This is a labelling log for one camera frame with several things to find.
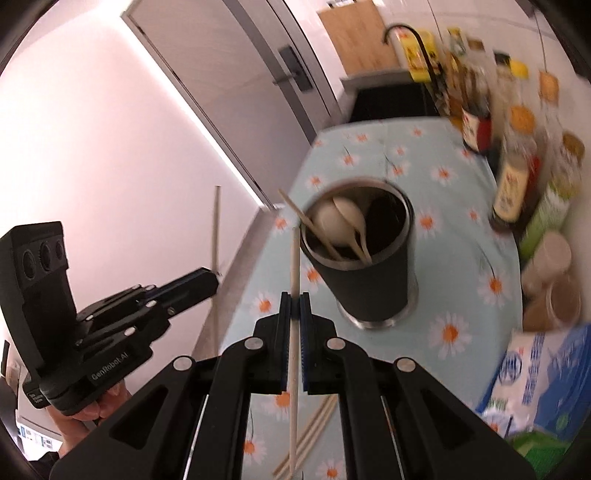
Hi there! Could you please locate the green sugar bag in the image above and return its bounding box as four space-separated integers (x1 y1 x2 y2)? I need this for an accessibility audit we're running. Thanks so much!
505 427 578 480

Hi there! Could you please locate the black sink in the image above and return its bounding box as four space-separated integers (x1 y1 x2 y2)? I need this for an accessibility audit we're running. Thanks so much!
341 73 455 124

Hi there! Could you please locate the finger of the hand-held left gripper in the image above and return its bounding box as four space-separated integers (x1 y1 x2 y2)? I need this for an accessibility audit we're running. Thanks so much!
76 267 221 357

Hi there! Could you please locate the daisy print blue tablecloth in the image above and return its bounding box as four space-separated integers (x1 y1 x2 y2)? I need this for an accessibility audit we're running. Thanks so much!
222 120 525 480

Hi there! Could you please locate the blue white salt bag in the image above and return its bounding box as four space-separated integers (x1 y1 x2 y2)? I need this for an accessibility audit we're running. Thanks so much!
475 323 591 439

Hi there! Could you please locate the row of condiment bottles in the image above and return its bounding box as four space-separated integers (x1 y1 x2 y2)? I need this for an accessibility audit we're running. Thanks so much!
441 25 587 259

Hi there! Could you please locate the black door lock handle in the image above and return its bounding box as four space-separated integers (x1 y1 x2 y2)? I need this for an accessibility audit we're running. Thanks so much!
272 45 313 93

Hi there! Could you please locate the brown spice jar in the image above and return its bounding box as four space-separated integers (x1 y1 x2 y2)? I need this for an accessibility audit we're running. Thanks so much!
521 232 573 296
523 274 583 333

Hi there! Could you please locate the black cylindrical utensil holder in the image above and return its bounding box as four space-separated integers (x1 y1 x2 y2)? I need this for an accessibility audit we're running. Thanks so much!
300 180 419 331

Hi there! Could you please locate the person's left hand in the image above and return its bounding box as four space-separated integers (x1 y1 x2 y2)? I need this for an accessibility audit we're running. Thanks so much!
58 381 134 462

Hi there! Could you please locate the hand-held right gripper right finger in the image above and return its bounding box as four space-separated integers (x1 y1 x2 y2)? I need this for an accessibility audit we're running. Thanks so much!
300 292 536 480

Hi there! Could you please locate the yellow cooking oil bottle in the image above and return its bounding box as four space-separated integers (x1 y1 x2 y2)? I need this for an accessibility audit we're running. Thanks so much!
401 33 438 84

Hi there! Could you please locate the wooden chopstick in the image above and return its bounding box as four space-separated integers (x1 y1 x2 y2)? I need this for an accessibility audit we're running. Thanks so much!
272 396 334 478
281 397 341 478
278 189 346 262
287 226 302 479

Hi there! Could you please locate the wooden cutting board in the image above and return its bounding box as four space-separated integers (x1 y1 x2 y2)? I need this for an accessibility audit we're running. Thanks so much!
318 0 402 75

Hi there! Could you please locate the white ceramic spoon green print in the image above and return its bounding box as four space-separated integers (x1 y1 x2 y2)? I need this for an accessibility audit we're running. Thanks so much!
308 198 357 252

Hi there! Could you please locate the dark curved faucet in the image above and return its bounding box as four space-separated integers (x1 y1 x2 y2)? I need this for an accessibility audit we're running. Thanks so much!
384 24 443 84

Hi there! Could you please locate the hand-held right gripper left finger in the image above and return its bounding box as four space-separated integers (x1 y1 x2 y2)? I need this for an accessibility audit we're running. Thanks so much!
48 292 293 480

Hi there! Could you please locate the beige plastic spoon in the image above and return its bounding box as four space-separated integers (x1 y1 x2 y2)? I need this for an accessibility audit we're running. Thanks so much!
333 197 373 266

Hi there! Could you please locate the grey door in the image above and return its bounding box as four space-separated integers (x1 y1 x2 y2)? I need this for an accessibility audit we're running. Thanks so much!
121 0 354 209

